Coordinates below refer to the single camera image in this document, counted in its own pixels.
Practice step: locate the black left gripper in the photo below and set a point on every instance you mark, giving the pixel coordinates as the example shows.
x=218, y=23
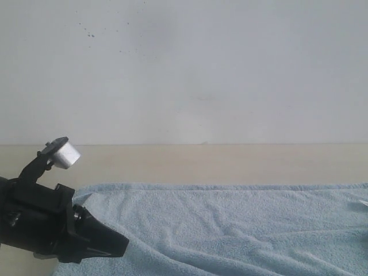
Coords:
x=35, y=217

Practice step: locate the light blue terry towel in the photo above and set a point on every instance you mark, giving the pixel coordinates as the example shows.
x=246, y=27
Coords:
x=230, y=230

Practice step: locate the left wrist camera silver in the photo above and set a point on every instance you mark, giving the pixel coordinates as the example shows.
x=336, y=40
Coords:
x=59, y=153

